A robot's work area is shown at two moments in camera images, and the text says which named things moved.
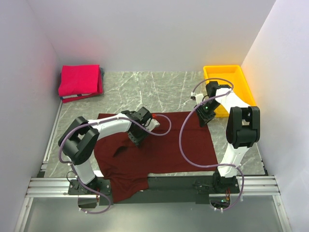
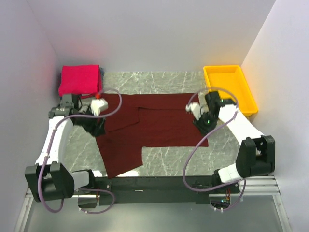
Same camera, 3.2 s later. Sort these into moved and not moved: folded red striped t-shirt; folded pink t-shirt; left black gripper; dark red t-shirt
Moved: dark red t-shirt; left black gripper
Not moved: folded red striped t-shirt; folded pink t-shirt
